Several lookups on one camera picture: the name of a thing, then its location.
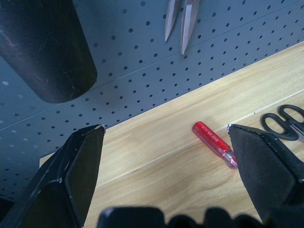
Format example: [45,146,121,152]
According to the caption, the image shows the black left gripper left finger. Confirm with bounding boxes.
[0,124,106,228]

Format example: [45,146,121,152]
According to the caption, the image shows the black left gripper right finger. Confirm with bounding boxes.
[227,123,304,228]

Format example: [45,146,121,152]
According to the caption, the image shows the grey pegboard panel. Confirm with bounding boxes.
[0,0,304,200]

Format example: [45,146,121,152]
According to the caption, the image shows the black cylindrical holder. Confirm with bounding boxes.
[0,0,98,104]

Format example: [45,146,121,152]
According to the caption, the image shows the silver bladed hanging shears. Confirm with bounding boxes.
[164,0,200,55]

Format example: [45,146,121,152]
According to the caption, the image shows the black handled scissors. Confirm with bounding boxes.
[261,104,304,143]

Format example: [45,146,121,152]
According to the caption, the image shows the red transparent handle screwdriver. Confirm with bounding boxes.
[191,121,238,170]

